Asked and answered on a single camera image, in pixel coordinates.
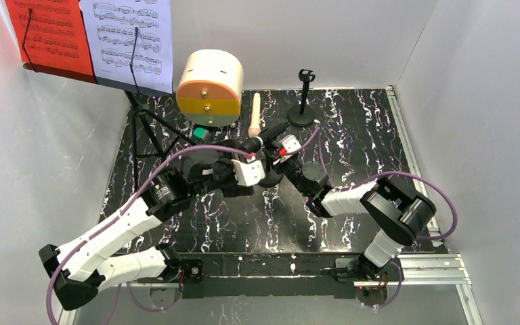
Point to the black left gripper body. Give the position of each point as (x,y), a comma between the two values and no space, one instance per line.
(251,149)

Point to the black desktop microphone stand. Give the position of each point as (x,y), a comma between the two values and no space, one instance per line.
(272,177)

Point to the black handheld microphone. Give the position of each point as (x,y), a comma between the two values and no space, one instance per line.
(254,144)

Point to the pink microphone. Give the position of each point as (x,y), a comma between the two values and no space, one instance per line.
(254,128)

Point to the black tripod music stand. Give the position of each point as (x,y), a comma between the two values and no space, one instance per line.
(138,116)

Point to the white sheet music page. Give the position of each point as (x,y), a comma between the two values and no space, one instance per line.
(130,44)

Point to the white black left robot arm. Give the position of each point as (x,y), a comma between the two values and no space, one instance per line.
(89,264)

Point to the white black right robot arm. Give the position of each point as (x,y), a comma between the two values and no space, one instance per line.
(401,212)

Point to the green and grey eraser block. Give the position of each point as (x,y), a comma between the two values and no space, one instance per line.
(200,134)

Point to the round three-colour drawer cabinet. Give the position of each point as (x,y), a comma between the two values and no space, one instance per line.
(210,89)

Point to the red sheet music page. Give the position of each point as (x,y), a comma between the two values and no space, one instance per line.
(51,37)

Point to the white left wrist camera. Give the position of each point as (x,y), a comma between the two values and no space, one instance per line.
(248,174)

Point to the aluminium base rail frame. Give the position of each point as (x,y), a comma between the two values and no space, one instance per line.
(257,242)

